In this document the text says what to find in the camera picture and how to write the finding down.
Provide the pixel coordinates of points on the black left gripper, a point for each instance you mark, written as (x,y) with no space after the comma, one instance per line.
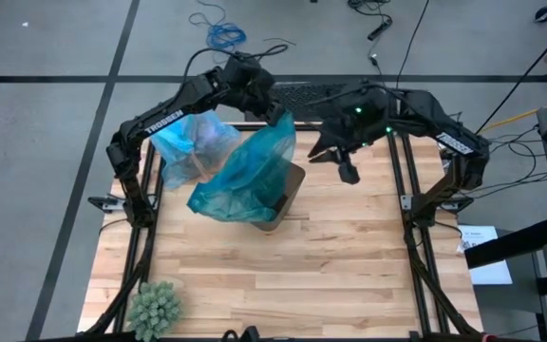
(261,102)

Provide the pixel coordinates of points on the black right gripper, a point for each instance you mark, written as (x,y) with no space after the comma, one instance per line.
(349,166)

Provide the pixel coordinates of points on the brown trash bin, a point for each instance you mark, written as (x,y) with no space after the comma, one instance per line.
(292,185)

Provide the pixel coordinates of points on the teal trash bag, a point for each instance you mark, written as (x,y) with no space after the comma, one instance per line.
(245,180)

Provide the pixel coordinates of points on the light blue trash bag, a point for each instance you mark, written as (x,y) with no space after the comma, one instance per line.
(178,147)

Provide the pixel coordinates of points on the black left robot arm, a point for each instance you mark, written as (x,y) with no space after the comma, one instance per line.
(164,122)

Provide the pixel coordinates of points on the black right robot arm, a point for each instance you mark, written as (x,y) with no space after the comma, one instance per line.
(454,142)

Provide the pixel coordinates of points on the black perforated metal case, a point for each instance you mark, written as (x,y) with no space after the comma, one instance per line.
(292,95)

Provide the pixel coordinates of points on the black power strip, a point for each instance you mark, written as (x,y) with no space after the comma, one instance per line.
(380,29)

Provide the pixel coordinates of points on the printed white paper sheet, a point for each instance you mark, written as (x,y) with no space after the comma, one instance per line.
(492,275)

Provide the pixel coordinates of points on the black bar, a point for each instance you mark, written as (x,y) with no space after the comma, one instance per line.
(515,244)

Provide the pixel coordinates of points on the green artificial succulent plant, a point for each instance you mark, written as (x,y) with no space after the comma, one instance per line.
(152,309)

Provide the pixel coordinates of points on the black caster wheel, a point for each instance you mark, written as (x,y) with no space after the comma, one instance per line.
(545,14)

